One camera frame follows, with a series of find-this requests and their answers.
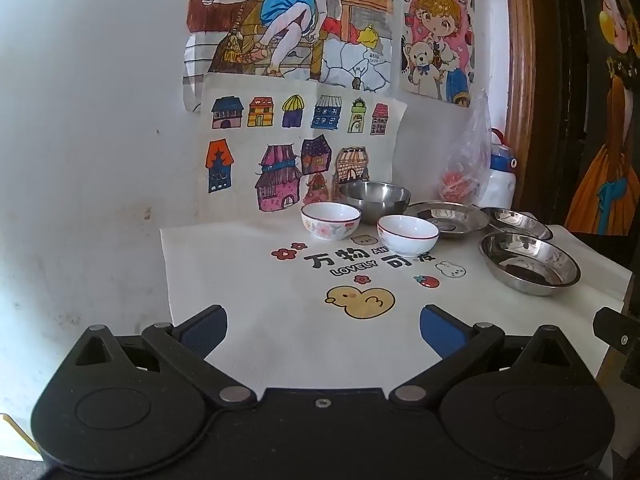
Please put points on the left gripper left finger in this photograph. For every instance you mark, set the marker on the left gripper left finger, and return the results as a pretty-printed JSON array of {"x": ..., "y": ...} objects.
[{"x": 183, "y": 348}]

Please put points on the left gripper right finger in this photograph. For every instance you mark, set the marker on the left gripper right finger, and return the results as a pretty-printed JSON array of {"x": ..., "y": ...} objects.
[{"x": 465, "y": 350}]

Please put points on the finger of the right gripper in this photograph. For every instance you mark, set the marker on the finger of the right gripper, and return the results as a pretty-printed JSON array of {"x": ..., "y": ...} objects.
[{"x": 616, "y": 329}]

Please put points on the steel plate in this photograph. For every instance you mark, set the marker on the steel plate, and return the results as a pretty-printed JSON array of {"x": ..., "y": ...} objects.
[
  {"x": 510, "y": 221},
  {"x": 528, "y": 265},
  {"x": 453, "y": 220}
]

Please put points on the red-rimmed white ceramic bowl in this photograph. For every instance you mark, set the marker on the red-rimmed white ceramic bowl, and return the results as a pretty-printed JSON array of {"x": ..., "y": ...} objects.
[{"x": 406, "y": 235}]

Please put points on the deep stainless steel bowl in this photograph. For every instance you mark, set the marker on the deep stainless steel bowl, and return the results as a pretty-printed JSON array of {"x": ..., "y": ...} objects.
[{"x": 374, "y": 199}]

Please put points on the floral white ceramic bowl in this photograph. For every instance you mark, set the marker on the floral white ceramic bowl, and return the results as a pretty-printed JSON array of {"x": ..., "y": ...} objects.
[{"x": 330, "y": 221}]

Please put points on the white printed tablecloth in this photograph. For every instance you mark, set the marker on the white printed tablecloth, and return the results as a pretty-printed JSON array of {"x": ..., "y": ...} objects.
[{"x": 307, "y": 313}]

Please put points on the orange dress figure poster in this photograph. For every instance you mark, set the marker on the orange dress figure poster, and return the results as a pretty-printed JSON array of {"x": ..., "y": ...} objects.
[{"x": 607, "y": 197}]

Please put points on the red ball in bag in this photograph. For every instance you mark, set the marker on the red ball in bag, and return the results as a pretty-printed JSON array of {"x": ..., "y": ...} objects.
[{"x": 455, "y": 186}]

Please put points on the white blue water bottle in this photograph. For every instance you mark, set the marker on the white blue water bottle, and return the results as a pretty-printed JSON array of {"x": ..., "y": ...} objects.
[{"x": 501, "y": 184}]

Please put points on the clear plastic bag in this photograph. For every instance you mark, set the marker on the clear plastic bag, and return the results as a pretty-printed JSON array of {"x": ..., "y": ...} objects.
[{"x": 470, "y": 154}]

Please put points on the houses drawing paper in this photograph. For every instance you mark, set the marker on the houses drawing paper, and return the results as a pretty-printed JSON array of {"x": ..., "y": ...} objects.
[{"x": 270, "y": 146}]

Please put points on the girl with teddy drawing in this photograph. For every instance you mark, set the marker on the girl with teddy drawing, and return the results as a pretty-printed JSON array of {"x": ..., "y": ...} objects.
[{"x": 437, "y": 50}]

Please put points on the girl with fan drawing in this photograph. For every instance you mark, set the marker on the girl with fan drawing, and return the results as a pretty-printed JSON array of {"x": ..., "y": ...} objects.
[{"x": 346, "y": 43}]

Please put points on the wooden door frame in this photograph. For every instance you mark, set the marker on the wooden door frame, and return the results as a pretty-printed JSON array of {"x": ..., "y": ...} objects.
[{"x": 521, "y": 93}]

